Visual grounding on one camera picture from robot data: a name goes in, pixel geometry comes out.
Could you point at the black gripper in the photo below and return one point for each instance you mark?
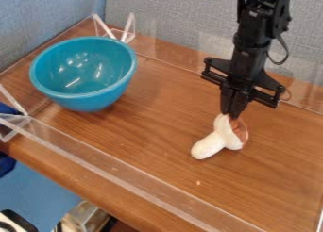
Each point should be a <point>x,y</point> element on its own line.
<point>241,77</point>

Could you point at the white brown toy mushroom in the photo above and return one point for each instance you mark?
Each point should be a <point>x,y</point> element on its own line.
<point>229,135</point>

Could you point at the blue plastic bowl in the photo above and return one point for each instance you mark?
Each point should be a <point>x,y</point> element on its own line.
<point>83,73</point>

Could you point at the clear acrylic barrier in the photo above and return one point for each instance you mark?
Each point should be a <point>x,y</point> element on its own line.
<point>123,157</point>

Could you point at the grey metal object below table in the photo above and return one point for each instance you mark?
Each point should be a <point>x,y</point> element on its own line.
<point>84,218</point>

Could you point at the blue cloth object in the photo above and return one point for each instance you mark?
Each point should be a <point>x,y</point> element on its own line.
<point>6,162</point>

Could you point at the black white object below table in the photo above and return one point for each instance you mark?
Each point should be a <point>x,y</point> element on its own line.
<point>13,223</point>

